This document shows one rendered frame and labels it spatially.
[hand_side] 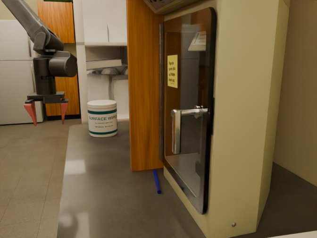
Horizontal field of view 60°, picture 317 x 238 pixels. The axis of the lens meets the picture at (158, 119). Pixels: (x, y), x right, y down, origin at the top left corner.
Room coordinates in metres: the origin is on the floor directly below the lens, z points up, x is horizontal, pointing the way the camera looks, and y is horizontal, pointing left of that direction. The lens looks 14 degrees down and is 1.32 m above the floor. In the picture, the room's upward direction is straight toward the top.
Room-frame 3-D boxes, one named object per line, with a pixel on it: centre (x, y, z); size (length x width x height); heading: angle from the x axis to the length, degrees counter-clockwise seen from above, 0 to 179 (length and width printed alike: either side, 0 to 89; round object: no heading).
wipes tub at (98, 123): (1.22, 0.26, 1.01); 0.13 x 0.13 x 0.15
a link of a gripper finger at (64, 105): (0.84, 0.32, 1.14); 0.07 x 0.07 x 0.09; 16
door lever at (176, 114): (0.52, -0.05, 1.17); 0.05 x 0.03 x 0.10; 105
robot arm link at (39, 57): (0.83, 0.34, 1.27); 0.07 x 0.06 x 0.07; 71
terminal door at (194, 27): (0.63, -0.05, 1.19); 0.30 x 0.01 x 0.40; 15
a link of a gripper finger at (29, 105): (0.83, 0.37, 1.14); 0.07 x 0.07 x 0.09; 16
